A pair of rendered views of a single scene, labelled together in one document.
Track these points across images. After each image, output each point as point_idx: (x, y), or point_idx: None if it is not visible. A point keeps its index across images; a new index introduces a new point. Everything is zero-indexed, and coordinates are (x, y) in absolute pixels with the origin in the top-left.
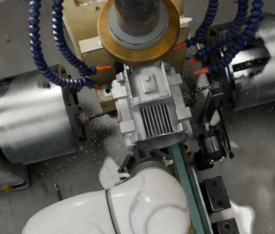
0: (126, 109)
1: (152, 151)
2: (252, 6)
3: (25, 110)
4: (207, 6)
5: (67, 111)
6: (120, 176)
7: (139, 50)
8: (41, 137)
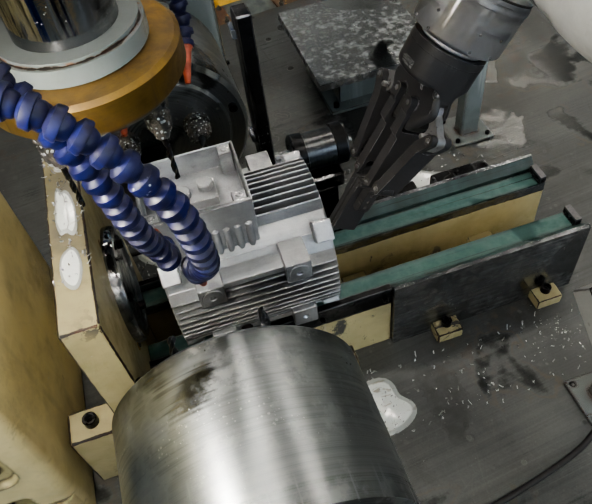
0: (249, 263)
1: (360, 151)
2: (22, 194)
3: (275, 433)
4: None
5: (274, 326)
6: (443, 139)
7: (151, 33)
8: (351, 406)
